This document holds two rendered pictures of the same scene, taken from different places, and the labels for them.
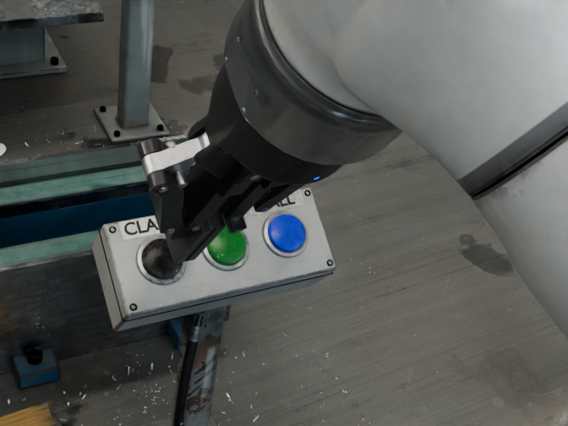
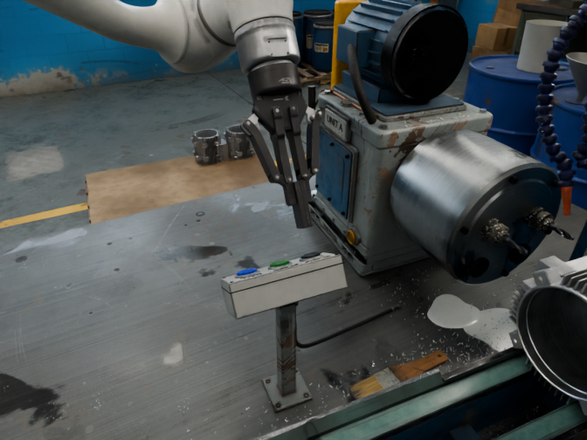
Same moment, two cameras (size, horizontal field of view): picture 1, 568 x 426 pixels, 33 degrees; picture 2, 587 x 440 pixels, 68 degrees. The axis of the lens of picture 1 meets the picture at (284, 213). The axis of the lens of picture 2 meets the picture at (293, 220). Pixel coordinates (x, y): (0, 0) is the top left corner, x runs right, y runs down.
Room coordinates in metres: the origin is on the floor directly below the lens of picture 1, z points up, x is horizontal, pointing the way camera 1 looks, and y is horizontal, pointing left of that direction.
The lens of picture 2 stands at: (1.01, 0.14, 1.47)
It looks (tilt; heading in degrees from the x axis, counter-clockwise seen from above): 33 degrees down; 190
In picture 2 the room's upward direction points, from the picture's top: straight up
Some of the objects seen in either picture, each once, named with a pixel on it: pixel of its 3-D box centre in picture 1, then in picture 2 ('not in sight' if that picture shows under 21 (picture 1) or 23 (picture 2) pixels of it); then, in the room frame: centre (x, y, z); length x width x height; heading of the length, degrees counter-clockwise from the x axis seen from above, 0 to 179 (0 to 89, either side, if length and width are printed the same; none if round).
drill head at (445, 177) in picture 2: not in sight; (452, 193); (0.21, 0.33, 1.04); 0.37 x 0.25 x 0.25; 33
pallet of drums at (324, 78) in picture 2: not in sight; (323, 44); (-4.68, -0.49, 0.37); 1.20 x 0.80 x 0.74; 123
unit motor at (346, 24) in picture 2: not in sight; (371, 98); (-0.01, 0.15, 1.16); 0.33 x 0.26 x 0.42; 33
